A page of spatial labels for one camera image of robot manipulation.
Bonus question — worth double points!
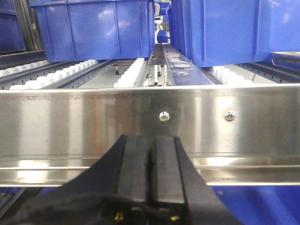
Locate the white roller track right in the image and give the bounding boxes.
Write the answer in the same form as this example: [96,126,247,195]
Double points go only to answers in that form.
[210,66,254,85]

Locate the steel centre divider rail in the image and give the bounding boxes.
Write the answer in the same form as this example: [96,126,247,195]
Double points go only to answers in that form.
[150,44,216,86]

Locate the white roller track left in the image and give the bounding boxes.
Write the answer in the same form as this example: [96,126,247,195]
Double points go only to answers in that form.
[0,60,99,90]

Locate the white roller track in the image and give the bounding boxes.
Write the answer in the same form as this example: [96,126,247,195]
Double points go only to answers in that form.
[210,66,254,85]
[0,60,99,90]
[113,58,145,88]

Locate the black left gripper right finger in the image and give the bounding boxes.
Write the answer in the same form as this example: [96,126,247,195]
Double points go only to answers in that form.
[150,136,241,225]

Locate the blue bin far left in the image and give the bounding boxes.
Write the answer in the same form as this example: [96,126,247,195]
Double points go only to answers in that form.
[0,0,25,52]

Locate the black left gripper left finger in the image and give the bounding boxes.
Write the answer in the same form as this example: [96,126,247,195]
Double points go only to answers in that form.
[3,135,149,225]

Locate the white roller track middle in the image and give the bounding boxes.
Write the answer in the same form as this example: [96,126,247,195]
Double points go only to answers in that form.
[113,58,145,88]

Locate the blue bin upper right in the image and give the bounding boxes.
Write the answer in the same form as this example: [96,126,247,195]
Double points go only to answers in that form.
[168,0,300,68]

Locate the blue bin upper left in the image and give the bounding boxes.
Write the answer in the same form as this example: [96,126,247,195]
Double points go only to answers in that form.
[29,0,155,62]

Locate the steel shelf front rail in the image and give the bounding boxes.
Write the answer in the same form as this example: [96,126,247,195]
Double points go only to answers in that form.
[0,84,300,187]

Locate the blue bin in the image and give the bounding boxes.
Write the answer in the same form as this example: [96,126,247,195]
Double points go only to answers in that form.
[0,0,25,52]
[29,0,155,62]
[168,0,300,68]

